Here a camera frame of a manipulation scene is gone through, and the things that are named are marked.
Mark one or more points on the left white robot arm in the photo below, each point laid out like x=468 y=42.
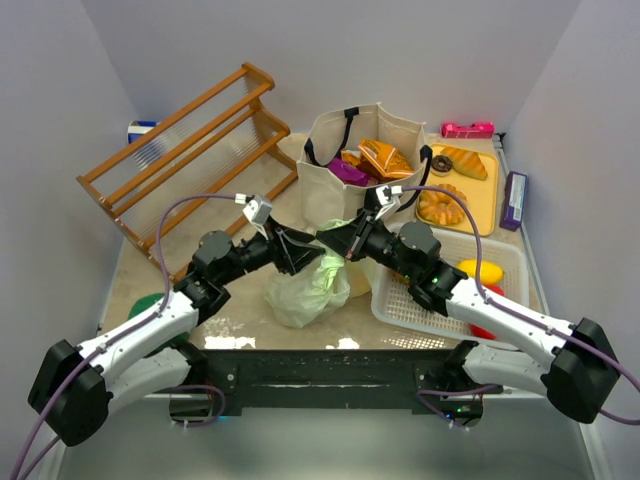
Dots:
x=74 y=390

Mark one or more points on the red apple right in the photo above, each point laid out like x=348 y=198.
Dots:
x=482 y=333

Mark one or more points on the yellow banana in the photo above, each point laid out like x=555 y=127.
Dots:
x=489 y=273

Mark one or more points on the purple box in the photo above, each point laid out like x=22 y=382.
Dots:
x=514 y=200

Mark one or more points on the brown wooden rack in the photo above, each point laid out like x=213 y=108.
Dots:
x=158 y=190

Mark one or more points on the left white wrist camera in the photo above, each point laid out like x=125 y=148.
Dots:
x=257 y=210

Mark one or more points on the blue white carton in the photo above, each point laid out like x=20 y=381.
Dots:
x=137 y=129

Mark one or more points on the purple snack packet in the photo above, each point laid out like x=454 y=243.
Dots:
x=348 y=174

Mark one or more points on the dark green plastic bag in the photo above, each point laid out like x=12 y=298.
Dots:
x=143 y=304

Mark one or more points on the white plastic basket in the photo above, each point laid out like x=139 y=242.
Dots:
x=391 y=303

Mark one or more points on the glazed ring bread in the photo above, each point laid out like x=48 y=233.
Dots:
x=439 y=209

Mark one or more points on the croissant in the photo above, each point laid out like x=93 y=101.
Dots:
x=466 y=162

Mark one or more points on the yellow tray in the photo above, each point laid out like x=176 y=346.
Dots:
x=481 y=196

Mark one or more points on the orange snack packet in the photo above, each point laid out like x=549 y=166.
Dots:
x=379 y=160

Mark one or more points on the chocolate donut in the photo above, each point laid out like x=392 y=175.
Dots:
x=441 y=165

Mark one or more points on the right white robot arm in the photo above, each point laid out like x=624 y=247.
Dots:
x=572 y=365

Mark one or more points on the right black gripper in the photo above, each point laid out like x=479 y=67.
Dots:
x=358 y=238

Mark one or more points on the light green plastic bag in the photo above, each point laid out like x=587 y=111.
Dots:
x=323 y=287

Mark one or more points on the beige canvas tote bag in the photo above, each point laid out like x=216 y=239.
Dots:
x=323 y=196

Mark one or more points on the pink box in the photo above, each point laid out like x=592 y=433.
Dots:
x=478 y=130

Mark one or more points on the black base frame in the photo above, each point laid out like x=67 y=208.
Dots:
x=420 y=381

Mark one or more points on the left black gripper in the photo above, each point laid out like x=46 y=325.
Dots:
x=282 y=248

